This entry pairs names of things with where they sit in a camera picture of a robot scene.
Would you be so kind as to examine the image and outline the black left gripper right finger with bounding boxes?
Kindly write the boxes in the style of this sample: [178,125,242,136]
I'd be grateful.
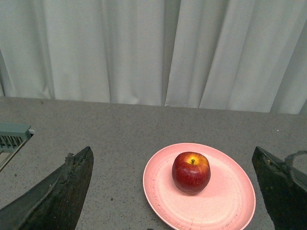
[252,146,307,230]

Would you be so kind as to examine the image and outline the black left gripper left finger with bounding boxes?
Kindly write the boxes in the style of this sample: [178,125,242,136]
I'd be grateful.
[0,147,94,230]

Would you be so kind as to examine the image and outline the red apple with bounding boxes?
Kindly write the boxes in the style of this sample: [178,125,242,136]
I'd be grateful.
[172,151,211,195]

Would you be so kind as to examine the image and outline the pink plate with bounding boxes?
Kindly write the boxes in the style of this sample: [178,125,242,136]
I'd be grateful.
[143,143,256,230]

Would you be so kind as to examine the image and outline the green slotted rack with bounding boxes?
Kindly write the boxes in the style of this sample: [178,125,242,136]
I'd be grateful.
[0,123,35,171]

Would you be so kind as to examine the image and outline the white curtain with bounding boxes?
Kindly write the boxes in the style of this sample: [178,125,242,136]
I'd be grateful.
[0,0,307,114]

